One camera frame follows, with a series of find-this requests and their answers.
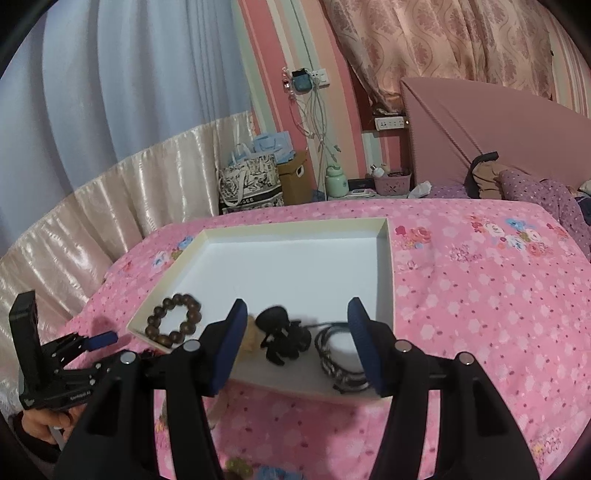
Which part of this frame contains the person's left hand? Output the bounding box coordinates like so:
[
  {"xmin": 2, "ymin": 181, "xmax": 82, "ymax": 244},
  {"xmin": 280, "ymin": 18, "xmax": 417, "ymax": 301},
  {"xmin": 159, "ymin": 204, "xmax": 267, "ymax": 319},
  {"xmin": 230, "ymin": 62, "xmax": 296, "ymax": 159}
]
[{"xmin": 21, "ymin": 406, "xmax": 77, "ymax": 446}]

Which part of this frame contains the purple dotted quilt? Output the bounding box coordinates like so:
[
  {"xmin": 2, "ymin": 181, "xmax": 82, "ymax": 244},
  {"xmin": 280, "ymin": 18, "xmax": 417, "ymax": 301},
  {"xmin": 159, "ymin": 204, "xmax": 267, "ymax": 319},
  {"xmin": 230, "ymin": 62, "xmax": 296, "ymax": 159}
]
[{"xmin": 501, "ymin": 168, "xmax": 591, "ymax": 259}]

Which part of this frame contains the black cord bracelet bundle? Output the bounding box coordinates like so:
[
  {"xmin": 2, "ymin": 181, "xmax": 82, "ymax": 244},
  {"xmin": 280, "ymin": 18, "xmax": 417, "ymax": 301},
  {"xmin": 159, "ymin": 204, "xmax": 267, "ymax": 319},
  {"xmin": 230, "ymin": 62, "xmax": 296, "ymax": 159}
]
[{"xmin": 300, "ymin": 320, "xmax": 376, "ymax": 394}]

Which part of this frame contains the blue and cream satin curtain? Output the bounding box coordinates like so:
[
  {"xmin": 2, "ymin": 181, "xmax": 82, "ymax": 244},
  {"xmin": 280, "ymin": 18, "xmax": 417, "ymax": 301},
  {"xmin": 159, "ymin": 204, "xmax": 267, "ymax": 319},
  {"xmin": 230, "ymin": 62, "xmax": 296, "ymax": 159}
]
[{"xmin": 0, "ymin": 0, "xmax": 258, "ymax": 416}]

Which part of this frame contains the pink floral blanket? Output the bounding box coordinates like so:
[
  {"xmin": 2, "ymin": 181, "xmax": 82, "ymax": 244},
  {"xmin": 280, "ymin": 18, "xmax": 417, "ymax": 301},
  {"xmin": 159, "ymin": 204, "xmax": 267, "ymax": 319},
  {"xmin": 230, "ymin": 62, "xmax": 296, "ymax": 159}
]
[{"xmin": 39, "ymin": 198, "xmax": 591, "ymax": 480}]

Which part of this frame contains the light blue gift bag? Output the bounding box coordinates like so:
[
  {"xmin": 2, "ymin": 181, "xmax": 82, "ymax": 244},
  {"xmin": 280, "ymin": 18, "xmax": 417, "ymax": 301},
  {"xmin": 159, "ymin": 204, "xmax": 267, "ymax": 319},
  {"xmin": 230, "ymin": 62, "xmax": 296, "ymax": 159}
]
[{"xmin": 230, "ymin": 131, "xmax": 295, "ymax": 164}]

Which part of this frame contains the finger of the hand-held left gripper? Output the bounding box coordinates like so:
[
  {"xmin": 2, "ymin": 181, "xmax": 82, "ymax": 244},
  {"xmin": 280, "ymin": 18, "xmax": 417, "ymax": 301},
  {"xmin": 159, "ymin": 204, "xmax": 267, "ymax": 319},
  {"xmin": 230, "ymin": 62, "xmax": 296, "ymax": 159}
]
[
  {"xmin": 55, "ymin": 361, "xmax": 118, "ymax": 388},
  {"xmin": 46, "ymin": 330, "xmax": 118, "ymax": 366}
]

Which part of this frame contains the pink padded headboard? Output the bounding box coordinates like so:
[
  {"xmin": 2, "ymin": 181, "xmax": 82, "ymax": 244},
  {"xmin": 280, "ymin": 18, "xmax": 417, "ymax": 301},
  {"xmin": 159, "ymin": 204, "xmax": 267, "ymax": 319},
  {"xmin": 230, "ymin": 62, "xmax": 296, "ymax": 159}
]
[{"xmin": 399, "ymin": 78, "xmax": 591, "ymax": 199}]

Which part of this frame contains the green water bottle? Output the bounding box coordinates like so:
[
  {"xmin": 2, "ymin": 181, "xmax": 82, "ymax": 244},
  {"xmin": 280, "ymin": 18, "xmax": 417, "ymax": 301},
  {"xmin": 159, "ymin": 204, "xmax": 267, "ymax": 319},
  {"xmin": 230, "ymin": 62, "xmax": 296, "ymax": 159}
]
[{"xmin": 324, "ymin": 164, "xmax": 349, "ymax": 200}]

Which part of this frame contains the brown bag with black strap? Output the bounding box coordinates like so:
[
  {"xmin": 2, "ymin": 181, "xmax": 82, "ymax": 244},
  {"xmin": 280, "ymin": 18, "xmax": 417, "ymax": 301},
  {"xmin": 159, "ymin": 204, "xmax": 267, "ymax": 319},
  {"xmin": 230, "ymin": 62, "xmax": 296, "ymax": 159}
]
[{"xmin": 470, "ymin": 151, "xmax": 509, "ymax": 200}]

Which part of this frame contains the pink patterned curtain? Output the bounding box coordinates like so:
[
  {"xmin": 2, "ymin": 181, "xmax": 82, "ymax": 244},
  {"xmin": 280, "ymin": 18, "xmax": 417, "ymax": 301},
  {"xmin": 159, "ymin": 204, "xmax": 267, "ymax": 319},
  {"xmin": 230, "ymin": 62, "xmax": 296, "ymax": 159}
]
[{"xmin": 321, "ymin": 0, "xmax": 559, "ymax": 114}]

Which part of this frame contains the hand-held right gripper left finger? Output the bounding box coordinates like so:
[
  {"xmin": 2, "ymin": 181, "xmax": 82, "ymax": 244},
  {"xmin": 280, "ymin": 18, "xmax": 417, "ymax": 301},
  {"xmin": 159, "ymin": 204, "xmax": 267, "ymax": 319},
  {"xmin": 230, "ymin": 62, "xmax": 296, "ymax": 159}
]
[{"xmin": 53, "ymin": 298, "xmax": 250, "ymax": 480}]

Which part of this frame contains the black and white printed tote bag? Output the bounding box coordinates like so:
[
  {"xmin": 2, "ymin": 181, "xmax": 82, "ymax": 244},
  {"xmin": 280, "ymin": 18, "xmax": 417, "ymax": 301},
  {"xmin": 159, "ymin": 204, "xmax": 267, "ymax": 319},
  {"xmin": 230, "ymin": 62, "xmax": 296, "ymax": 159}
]
[{"xmin": 218, "ymin": 154, "xmax": 284, "ymax": 215}]

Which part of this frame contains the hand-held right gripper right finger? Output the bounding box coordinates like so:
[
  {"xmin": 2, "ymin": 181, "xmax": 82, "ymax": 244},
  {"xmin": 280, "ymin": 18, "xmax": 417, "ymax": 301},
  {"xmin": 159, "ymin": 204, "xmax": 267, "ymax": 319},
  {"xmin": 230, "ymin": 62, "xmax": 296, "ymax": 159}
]
[{"xmin": 346, "ymin": 296, "xmax": 541, "ymax": 480}]

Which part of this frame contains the brown cardboard box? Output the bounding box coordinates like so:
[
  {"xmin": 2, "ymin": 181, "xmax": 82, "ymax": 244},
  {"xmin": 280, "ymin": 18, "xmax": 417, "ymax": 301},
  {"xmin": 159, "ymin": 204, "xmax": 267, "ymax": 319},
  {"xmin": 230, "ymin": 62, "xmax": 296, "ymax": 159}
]
[{"xmin": 277, "ymin": 151, "xmax": 311, "ymax": 206}]

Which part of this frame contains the brown wooden bead bracelet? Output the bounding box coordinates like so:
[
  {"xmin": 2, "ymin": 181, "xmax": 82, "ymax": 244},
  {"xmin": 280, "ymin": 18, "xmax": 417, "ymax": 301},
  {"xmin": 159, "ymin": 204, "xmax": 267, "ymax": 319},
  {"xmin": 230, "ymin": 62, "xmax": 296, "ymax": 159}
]
[{"xmin": 144, "ymin": 293, "xmax": 203, "ymax": 349}]

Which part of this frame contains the pink plastic basket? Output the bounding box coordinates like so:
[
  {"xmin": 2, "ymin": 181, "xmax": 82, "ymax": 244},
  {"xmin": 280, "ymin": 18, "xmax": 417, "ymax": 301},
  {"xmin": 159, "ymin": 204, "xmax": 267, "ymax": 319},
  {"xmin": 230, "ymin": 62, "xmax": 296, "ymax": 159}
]
[{"xmin": 372, "ymin": 173, "xmax": 413, "ymax": 197}]

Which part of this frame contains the white shallow tray box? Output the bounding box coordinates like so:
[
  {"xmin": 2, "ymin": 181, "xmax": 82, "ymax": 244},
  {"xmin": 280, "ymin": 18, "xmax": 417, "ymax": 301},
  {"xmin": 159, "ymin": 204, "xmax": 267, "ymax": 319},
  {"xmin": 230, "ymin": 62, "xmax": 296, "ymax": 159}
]
[{"xmin": 126, "ymin": 217, "xmax": 397, "ymax": 403}]

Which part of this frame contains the bundle of charging cables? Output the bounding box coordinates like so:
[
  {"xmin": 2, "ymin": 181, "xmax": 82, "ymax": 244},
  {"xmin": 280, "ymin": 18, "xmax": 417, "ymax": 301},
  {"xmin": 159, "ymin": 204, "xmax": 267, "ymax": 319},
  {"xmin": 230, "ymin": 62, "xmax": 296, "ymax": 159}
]
[{"xmin": 283, "ymin": 67, "xmax": 342, "ymax": 163}]

